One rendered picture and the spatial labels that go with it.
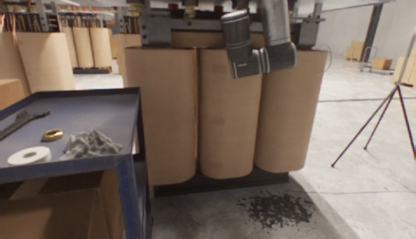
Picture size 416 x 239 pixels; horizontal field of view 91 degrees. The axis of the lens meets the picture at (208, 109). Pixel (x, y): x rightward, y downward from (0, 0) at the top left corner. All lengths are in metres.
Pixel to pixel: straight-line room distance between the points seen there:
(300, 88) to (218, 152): 0.67
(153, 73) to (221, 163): 0.74
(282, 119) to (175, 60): 0.80
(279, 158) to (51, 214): 1.36
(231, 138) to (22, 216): 1.08
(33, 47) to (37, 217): 2.75
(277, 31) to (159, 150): 0.94
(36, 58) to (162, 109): 2.22
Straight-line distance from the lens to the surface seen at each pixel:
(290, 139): 1.57
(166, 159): 1.38
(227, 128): 1.33
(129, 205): 0.57
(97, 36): 6.83
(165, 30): 1.20
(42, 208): 0.59
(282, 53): 0.90
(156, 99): 1.21
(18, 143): 0.74
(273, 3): 0.89
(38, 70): 3.23
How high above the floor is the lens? 1.15
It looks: 20 degrees down
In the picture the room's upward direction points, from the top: 1 degrees clockwise
